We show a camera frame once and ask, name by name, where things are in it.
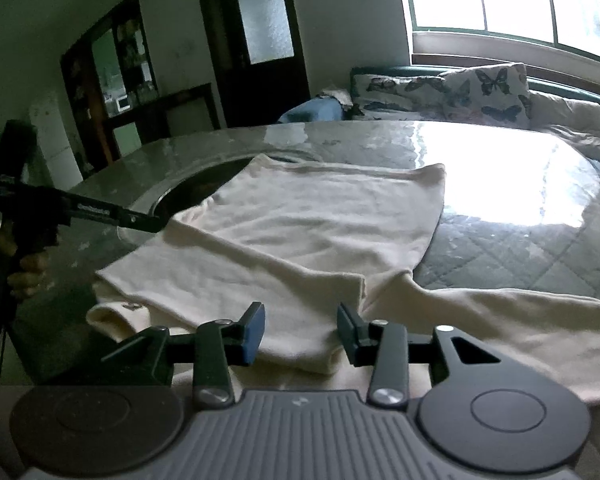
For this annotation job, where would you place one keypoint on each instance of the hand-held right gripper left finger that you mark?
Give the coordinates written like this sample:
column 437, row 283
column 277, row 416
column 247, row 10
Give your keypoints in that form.
column 252, row 337

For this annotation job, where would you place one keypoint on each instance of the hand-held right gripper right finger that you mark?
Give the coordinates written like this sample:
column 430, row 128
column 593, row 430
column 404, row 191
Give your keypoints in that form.
column 347, row 337

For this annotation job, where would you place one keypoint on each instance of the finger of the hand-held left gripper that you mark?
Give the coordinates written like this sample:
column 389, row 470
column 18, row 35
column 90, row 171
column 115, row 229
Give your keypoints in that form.
column 145, row 221

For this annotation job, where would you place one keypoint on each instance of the cream knit garment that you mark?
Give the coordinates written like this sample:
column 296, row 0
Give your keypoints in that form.
column 305, row 230

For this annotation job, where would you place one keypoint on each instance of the person's left hand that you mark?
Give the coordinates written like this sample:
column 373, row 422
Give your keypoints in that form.
column 27, row 272

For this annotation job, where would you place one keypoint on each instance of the white refrigerator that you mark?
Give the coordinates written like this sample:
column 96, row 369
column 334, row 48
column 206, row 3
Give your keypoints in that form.
column 55, row 135

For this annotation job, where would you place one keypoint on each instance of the round black induction cooktop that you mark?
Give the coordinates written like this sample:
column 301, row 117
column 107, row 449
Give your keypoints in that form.
column 190, row 195

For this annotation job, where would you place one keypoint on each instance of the white microwave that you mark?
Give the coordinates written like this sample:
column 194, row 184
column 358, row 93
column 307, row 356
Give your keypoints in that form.
column 124, row 104

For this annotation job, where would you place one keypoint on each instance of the dark wooden display cabinet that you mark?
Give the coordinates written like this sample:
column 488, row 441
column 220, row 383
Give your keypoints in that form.
column 185, row 105

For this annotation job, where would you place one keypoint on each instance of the dark door with frosted glass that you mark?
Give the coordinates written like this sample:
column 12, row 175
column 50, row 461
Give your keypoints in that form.
column 260, row 90

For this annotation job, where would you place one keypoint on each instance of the blue blanket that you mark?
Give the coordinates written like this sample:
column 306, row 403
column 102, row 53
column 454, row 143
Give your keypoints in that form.
column 310, row 110

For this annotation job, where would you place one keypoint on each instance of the white crumpled cloth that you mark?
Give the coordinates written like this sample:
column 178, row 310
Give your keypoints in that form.
column 336, row 95

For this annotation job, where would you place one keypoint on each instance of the long butterfly print pillow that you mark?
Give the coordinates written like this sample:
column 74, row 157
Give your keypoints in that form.
column 395, row 95

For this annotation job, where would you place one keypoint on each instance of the square butterfly print pillow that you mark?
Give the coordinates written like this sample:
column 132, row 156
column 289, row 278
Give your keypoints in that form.
column 495, row 92

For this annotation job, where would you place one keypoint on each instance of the white cushion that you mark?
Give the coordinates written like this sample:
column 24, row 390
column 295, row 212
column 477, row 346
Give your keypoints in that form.
column 565, row 115

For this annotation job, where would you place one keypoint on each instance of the teal sofa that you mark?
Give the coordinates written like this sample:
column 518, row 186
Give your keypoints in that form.
column 565, row 91

